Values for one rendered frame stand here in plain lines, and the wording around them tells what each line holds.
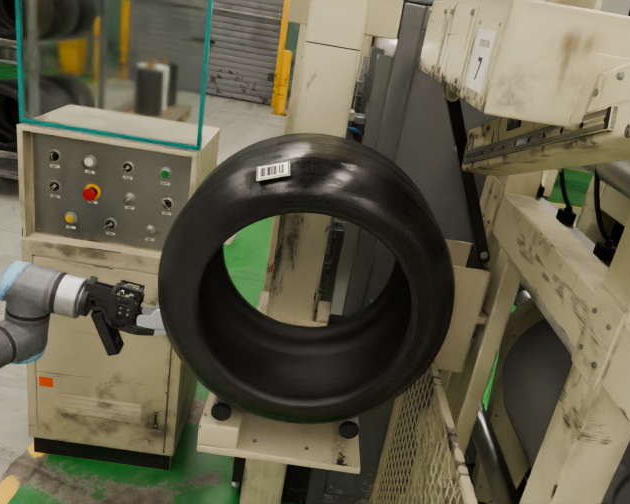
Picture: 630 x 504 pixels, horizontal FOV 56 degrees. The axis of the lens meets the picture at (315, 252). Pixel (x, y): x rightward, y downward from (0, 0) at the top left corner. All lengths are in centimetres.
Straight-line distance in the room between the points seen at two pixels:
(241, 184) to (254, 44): 953
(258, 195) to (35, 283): 54
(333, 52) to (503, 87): 65
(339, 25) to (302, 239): 52
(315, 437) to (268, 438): 11
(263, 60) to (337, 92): 916
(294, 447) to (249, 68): 950
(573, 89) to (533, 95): 5
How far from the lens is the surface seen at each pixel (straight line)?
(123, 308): 132
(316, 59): 142
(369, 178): 108
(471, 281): 153
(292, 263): 154
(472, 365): 169
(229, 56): 1069
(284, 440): 144
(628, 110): 78
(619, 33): 87
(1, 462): 261
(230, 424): 137
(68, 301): 133
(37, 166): 209
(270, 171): 106
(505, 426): 213
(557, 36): 84
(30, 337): 142
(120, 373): 226
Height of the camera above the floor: 174
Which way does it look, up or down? 22 degrees down
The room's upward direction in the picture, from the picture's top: 10 degrees clockwise
